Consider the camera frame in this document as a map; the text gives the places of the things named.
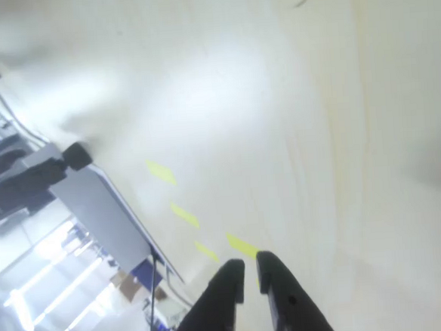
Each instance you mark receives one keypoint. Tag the black stand device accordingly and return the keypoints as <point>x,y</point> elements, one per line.
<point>21,187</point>

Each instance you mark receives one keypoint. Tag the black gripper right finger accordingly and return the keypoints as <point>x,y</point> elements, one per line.
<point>295,312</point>

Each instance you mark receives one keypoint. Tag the brown cardboard piece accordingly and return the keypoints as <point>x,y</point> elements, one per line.
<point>128,287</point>

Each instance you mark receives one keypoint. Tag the grey flat panel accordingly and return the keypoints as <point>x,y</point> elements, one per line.
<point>103,219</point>

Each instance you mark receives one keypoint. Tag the thin black pole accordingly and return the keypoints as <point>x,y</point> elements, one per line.
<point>153,291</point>

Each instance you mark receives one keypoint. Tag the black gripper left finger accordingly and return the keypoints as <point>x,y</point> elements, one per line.
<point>216,317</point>

